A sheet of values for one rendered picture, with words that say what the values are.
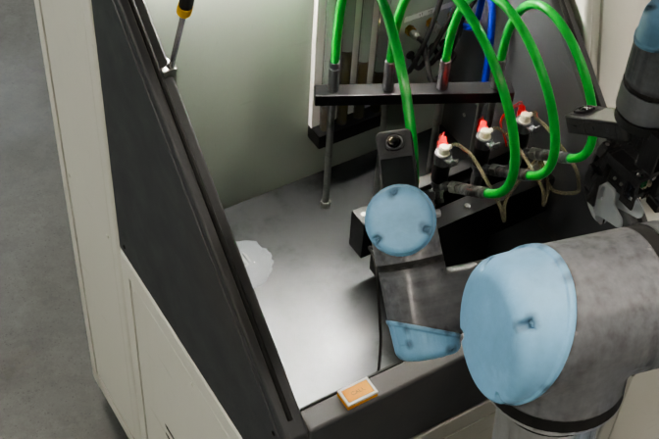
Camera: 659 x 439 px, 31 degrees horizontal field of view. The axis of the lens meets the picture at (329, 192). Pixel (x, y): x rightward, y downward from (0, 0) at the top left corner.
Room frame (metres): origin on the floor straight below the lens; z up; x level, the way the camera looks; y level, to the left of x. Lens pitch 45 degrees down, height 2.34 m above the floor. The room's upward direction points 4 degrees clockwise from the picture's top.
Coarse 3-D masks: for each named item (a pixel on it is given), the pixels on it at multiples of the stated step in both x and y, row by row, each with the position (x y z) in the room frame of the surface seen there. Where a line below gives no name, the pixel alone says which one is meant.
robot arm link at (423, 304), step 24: (408, 264) 0.85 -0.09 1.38; (432, 264) 0.85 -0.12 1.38; (384, 288) 0.84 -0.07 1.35; (408, 288) 0.83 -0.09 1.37; (432, 288) 0.83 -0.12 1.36; (456, 288) 0.84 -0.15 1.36; (408, 312) 0.81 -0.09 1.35; (432, 312) 0.81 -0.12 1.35; (456, 312) 0.82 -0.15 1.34; (408, 336) 0.79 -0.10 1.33; (432, 336) 0.79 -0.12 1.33; (456, 336) 0.80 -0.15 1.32; (408, 360) 0.78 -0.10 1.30
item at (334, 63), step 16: (384, 0) 1.28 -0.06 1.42; (336, 16) 1.45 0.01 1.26; (384, 16) 1.26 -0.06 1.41; (336, 32) 1.45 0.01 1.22; (336, 48) 1.46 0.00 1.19; (400, 48) 1.21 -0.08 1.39; (336, 64) 1.46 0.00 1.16; (400, 64) 1.20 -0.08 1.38; (400, 80) 1.18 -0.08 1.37; (416, 128) 1.14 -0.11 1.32; (416, 144) 1.13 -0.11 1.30; (416, 160) 1.12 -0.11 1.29
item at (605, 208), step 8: (608, 184) 1.10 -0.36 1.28; (600, 192) 1.10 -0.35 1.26; (608, 192) 1.10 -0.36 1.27; (616, 192) 1.09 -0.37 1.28; (600, 200) 1.10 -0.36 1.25; (608, 200) 1.09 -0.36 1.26; (592, 208) 1.10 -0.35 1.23; (600, 208) 1.10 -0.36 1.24; (608, 208) 1.09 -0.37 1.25; (616, 208) 1.08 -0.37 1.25; (592, 216) 1.11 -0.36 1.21; (600, 216) 1.10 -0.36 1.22; (608, 216) 1.09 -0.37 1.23; (616, 216) 1.08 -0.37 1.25; (600, 224) 1.11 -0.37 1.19; (616, 224) 1.08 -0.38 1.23
